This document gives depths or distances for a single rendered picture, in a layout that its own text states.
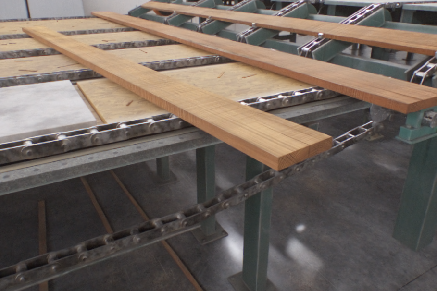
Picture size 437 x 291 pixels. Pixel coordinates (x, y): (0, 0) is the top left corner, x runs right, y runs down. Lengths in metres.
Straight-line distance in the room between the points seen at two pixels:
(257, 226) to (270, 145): 0.71
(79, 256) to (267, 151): 0.55
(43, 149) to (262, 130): 0.45
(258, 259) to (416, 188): 0.80
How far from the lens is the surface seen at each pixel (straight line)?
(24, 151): 0.80
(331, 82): 1.11
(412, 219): 1.87
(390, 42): 1.72
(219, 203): 1.03
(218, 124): 0.73
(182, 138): 0.80
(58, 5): 6.24
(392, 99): 1.00
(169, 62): 1.50
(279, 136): 0.68
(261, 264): 1.43
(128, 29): 2.79
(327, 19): 2.51
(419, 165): 1.76
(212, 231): 1.79
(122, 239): 0.96
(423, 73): 1.53
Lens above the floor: 1.15
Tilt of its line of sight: 22 degrees down
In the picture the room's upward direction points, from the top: straight up
